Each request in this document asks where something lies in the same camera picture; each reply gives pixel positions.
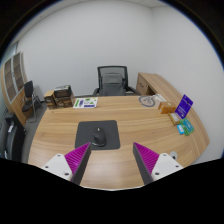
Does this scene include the large brown carton box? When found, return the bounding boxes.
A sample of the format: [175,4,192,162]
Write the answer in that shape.
[54,94,76,109]

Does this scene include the black mesh office chair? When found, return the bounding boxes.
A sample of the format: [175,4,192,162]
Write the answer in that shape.
[92,65,142,98]

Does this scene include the black computer mouse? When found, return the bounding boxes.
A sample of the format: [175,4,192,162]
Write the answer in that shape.
[91,126,108,148]

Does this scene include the dark grey mouse pad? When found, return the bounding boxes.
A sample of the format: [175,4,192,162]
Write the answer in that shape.
[74,120,121,151]

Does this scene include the small black visitor chair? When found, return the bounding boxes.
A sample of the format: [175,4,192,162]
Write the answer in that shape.
[21,80,43,123]

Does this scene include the purple retail package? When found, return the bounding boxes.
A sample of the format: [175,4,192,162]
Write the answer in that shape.
[174,94,194,120]

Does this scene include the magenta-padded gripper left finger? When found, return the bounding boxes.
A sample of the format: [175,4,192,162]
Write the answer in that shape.
[41,142,92,186]

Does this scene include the wooden side desk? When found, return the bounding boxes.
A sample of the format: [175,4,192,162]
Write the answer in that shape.
[135,72,183,102]

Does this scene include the grey backpack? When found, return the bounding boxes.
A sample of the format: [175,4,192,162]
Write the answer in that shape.
[100,72,127,97]

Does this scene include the large black swivel chair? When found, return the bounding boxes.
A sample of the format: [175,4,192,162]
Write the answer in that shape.
[0,113,27,163]

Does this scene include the white green blue leaflet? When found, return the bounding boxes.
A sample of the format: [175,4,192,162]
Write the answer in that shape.
[72,97,99,109]

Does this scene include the white printed paper sheet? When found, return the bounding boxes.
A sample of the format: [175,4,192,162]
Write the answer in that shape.
[152,93,167,103]

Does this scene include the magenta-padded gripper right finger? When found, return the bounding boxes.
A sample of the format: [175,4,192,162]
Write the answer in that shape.
[132,142,184,186]

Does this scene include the green packet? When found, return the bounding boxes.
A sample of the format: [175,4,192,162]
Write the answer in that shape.
[179,118,196,137]

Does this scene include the small blue white packet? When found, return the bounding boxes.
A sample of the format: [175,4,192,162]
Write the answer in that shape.
[176,123,185,136]

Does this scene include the wooden shelf unit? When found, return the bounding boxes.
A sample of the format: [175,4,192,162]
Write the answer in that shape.
[0,51,29,126]

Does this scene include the black carton box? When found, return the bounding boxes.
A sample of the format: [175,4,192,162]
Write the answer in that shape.
[53,84,73,99]

